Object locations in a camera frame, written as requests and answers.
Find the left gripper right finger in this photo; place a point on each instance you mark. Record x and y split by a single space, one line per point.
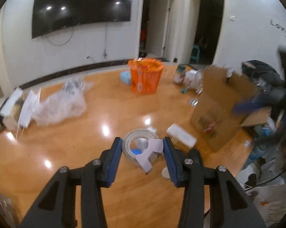
230 206

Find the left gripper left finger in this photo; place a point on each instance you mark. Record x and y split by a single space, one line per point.
55 205

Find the white rectangular case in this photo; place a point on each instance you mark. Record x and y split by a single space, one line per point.
181 135

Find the brown cardboard box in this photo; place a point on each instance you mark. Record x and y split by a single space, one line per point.
213 117

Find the clear plastic bag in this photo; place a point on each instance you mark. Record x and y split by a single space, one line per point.
59 107

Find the small cardboard packet box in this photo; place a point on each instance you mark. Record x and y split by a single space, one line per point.
11 109

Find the grey crumpled plastic bag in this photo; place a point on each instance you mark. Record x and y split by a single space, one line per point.
76 85

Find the green cap glass bottle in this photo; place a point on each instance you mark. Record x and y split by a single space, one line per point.
179 74

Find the light blue pouch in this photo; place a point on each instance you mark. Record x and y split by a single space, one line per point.
125 77

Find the teal plastic stool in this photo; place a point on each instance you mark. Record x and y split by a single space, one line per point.
195 54

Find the black wall television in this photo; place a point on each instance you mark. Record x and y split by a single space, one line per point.
52 15

